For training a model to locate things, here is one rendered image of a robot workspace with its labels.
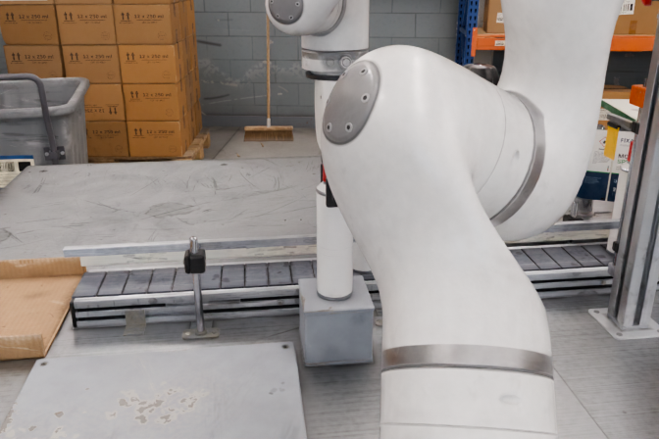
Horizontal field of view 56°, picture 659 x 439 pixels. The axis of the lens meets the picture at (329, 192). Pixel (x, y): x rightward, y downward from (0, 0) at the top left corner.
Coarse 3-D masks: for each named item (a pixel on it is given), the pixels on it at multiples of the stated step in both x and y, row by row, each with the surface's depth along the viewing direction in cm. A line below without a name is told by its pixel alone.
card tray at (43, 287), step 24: (0, 264) 111; (24, 264) 112; (48, 264) 112; (72, 264) 113; (0, 288) 109; (24, 288) 109; (48, 288) 109; (72, 288) 109; (0, 312) 102; (24, 312) 102; (48, 312) 102; (0, 336) 88; (24, 336) 89; (48, 336) 95; (0, 360) 90
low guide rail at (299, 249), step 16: (528, 240) 112; (544, 240) 113; (560, 240) 113; (96, 256) 103; (112, 256) 103; (128, 256) 104; (144, 256) 104; (160, 256) 105; (176, 256) 105; (208, 256) 106; (224, 256) 106; (240, 256) 106; (256, 256) 107
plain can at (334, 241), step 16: (320, 192) 83; (320, 208) 84; (336, 208) 83; (320, 224) 85; (336, 224) 84; (320, 240) 86; (336, 240) 85; (352, 240) 87; (320, 256) 87; (336, 256) 86; (352, 256) 88; (320, 272) 88; (336, 272) 86; (352, 272) 89; (320, 288) 88; (336, 288) 87
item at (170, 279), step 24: (240, 264) 108; (264, 264) 108; (288, 264) 108; (312, 264) 108; (528, 264) 108; (552, 264) 108; (576, 264) 108; (600, 264) 108; (96, 288) 100; (120, 288) 100; (144, 288) 100; (168, 288) 100; (192, 288) 100; (216, 288) 100
